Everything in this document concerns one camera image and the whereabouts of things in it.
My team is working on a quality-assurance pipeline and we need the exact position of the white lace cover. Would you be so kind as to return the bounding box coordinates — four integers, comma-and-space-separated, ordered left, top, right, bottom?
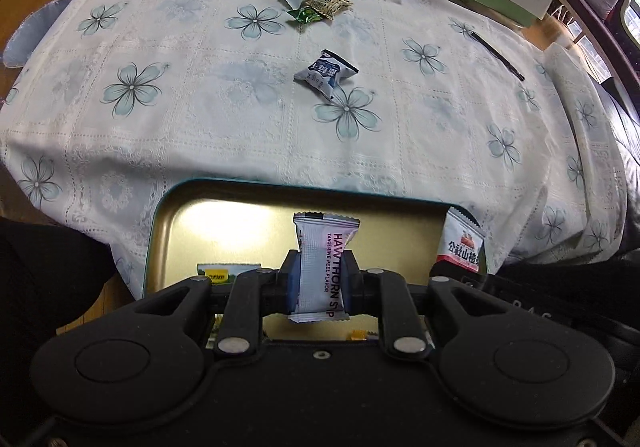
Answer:
541, 41, 628, 255

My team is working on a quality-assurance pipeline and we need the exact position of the dark green snack packet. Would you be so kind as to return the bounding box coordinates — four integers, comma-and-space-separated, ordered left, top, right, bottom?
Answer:
285, 7, 322, 26

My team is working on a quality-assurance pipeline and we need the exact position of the gold metal tin tray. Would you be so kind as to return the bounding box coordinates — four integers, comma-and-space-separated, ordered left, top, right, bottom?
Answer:
142, 180, 488, 343

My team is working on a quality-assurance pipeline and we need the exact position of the white pink snack packet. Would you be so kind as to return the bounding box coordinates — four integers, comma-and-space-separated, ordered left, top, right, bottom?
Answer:
289, 211, 362, 324

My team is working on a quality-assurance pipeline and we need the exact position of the black pen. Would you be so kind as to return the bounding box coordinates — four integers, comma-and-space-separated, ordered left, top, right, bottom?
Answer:
466, 29, 526, 82

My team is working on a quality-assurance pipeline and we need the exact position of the white floral tablecloth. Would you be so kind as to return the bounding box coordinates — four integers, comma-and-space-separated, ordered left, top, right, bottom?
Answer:
0, 0, 627, 300

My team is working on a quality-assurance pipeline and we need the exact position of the blue grey stool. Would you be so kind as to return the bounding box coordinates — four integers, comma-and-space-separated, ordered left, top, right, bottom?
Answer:
2, 0, 77, 69

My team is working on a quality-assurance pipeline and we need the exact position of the yellow white snack packet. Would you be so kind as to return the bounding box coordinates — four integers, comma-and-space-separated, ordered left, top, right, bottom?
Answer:
197, 262, 257, 286

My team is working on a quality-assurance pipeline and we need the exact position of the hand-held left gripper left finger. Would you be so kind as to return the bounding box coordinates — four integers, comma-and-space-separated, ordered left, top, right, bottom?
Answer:
117, 249, 302, 362

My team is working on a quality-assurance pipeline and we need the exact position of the red white snack packet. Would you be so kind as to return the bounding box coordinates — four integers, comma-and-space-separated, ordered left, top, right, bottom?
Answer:
435, 206, 487, 274

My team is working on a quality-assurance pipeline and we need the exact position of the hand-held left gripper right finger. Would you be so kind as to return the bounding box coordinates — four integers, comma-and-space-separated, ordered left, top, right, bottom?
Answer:
347, 251, 507, 362

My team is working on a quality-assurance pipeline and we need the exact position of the person's left leg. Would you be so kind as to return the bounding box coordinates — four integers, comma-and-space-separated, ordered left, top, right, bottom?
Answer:
0, 217, 144, 359

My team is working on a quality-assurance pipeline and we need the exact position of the dark wooden armchair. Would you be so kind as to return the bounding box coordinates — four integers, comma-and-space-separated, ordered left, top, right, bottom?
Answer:
554, 0, 640, 104

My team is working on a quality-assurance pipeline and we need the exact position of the blue white snack packet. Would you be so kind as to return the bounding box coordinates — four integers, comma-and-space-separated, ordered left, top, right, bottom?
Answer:
293, 49, 360, 101

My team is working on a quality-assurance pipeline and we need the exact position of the beige speckled snack packet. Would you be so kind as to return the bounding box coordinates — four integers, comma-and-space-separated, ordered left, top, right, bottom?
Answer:
304, 0, 354, 21

